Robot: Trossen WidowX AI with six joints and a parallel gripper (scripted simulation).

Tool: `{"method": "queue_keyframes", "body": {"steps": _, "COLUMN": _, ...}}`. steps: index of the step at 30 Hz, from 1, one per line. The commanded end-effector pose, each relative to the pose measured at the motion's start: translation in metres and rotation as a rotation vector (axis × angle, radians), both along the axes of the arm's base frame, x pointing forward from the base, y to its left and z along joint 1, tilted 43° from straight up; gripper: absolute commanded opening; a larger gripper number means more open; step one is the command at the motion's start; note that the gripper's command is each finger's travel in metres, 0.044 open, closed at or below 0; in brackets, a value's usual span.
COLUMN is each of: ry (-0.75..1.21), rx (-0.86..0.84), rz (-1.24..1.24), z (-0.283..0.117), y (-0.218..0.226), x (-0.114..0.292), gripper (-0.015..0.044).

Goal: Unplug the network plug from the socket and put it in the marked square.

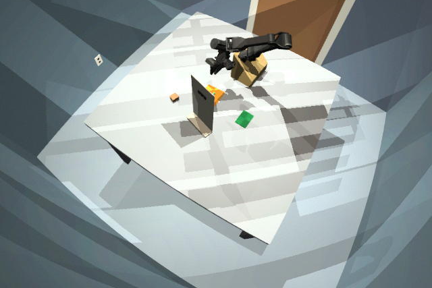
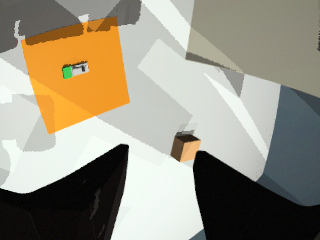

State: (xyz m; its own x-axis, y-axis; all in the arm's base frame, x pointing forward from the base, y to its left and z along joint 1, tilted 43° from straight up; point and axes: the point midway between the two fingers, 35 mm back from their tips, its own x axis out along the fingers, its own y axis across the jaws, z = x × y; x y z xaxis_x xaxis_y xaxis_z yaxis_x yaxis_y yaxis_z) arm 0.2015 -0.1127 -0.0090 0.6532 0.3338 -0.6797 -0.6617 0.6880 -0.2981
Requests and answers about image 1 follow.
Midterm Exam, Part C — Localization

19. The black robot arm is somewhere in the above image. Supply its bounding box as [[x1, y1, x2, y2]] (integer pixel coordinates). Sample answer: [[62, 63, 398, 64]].
[[210, 32, 292, 71]]

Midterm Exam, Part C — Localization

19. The dark grey panel with socket ports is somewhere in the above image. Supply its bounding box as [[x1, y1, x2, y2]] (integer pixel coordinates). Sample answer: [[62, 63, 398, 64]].
[[186, 74, 215, 138]]

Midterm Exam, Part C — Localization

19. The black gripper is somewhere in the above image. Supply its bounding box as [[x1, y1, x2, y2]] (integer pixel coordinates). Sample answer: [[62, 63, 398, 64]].
[[205, 51, 230, 75]]

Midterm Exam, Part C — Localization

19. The orange flat square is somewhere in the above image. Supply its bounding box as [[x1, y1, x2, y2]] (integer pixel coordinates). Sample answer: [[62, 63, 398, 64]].
[[206, 85, 225, 106]]

